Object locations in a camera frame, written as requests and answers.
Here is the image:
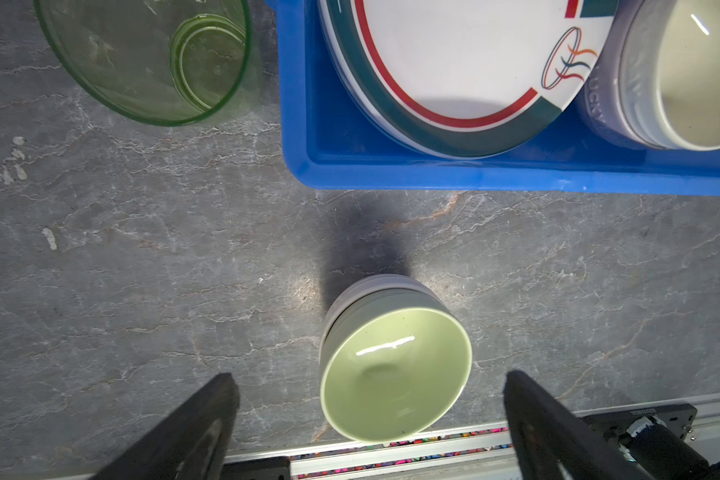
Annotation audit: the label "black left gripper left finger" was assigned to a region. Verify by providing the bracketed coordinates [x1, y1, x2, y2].
[93, 373, 240, 479]

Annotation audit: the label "purple top bowl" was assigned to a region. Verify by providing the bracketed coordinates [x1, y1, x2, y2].
[576, 0, 648, 150]

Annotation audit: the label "green rimmed white plate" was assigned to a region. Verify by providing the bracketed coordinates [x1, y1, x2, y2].
[317, 0, 617, 159]

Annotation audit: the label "light green bowl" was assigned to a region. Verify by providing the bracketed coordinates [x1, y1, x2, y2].
[320, 288, 473, 443]

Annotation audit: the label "blue plastic bin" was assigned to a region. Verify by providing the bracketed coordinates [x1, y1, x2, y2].
[268, 1, 720, 196]

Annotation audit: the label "green glass cup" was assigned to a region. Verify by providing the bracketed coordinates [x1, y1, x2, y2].
[34, 0, 263, 127]

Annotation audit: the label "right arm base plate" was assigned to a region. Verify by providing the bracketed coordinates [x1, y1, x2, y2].
[583, 402, 720, 479]

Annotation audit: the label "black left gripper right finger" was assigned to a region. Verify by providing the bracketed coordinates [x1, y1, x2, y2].
[503, 370, 648, 479]

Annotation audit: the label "cream white bowl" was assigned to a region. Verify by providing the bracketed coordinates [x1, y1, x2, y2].
[619, 1, 720, 151]

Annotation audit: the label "bowls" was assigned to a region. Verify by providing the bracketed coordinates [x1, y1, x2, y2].
[322, 274, 438, 338]

